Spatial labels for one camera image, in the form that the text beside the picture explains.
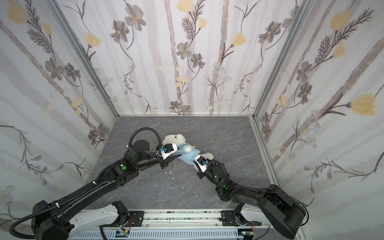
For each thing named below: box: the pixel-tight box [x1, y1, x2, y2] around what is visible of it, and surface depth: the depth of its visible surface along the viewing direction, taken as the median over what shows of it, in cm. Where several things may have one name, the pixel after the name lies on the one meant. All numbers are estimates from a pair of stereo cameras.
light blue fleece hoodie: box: [176, 143, 201, 166], surface depth 78 cm
